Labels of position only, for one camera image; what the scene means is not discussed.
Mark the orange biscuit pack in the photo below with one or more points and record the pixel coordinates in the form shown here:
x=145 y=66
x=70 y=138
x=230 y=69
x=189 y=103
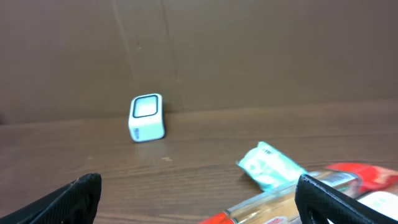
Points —
x=277 y=206

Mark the beige brown snack pouch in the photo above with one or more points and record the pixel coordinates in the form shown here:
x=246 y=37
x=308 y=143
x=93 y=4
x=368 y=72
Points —
x=382 y=202

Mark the teal snack packet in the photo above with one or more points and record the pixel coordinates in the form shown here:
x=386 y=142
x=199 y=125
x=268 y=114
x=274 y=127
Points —
x=269 y=167

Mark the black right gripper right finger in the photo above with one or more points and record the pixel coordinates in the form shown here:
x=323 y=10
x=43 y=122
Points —
x=318 y=203

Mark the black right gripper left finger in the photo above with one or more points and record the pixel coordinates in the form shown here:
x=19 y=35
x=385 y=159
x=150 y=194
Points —
x=74 y=203

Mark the white barcode scanner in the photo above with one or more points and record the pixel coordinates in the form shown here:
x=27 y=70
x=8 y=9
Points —
x=146 y=118

